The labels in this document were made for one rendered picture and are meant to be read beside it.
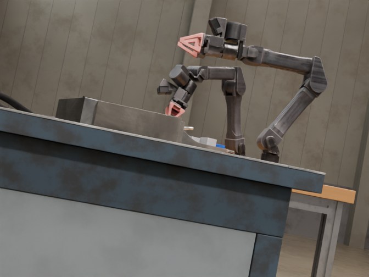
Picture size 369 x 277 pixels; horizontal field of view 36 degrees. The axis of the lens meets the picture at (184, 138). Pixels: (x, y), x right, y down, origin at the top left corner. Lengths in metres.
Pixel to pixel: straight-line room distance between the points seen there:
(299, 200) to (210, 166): 0.82
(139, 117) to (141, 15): 10.01
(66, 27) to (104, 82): 1.24
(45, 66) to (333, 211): 9.50
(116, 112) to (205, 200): 0.26
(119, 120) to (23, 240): 0.31
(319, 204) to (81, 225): 0.98
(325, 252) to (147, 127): 0.86
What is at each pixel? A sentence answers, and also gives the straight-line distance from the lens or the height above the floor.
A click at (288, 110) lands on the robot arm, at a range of 2.04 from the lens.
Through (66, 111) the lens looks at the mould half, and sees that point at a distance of 1.79.
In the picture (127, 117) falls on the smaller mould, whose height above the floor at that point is 0.84.
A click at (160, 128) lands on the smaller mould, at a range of 1.15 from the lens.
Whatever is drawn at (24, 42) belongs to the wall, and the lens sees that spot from 11.13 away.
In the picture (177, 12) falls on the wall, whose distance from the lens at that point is 11.20.
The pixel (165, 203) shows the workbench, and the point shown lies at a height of 0.69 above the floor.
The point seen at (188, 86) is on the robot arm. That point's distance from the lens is 2.33.
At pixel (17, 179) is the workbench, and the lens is 0.98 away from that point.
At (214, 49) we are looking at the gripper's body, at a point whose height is 1.19.
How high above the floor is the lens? 0.75
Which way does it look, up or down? 3 degrees up
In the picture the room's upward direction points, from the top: 11 degrees clockwise
